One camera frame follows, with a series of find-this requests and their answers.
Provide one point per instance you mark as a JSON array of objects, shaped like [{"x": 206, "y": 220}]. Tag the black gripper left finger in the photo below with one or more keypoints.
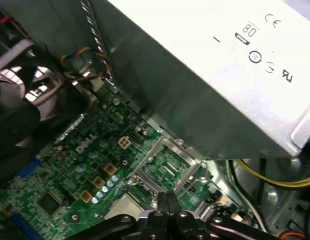
[{"x": 155, "y": 225}]

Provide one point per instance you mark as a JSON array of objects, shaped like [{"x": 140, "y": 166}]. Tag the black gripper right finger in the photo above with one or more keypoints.
[{"x": 185, "y": 225}]

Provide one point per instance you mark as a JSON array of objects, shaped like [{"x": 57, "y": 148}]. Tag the silver CPU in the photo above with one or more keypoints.
[{"x": 122, "y": 206}]

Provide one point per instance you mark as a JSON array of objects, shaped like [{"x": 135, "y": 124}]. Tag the metal socket cover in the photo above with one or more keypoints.
[{"x": 178, "y": 148}]

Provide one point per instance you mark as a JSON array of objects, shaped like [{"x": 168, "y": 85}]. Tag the CPU socket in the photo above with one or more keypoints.
[{"x": 145, "y": 197}]

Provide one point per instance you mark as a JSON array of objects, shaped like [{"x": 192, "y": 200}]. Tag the RAM slot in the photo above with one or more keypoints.
[
  {"x": 208, "y": 213},
  {"x": 200, "y": 208}
]

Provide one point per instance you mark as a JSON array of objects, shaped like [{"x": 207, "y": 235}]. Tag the white four-pin connector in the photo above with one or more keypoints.
[{"x": 124, "y": 143}]

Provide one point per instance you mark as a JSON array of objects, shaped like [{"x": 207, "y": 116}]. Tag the black PC case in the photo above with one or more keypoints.
[{"x": 277, "y": 200}]

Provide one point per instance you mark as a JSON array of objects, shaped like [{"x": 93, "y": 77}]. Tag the green motherboard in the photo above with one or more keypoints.
[{"x": 70, "y": 180}]

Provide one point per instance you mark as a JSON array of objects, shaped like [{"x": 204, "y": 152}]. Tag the metal rear port block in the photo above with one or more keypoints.
[{"x": 67, "y": 130}]

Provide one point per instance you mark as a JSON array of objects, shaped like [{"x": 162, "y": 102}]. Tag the blue expansion slot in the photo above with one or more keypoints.
[{"x": 22, "y": 225}]

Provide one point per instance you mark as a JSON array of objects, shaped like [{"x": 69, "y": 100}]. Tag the blue VGA port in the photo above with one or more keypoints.
[{"x": 30, "y": 166}]

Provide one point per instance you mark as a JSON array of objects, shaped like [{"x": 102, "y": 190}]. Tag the grey power supply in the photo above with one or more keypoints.
[{"x": 170, "y": 75}]

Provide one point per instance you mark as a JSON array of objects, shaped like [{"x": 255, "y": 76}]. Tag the black case fan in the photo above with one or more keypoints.
[{"x": 17, "y": 120}]

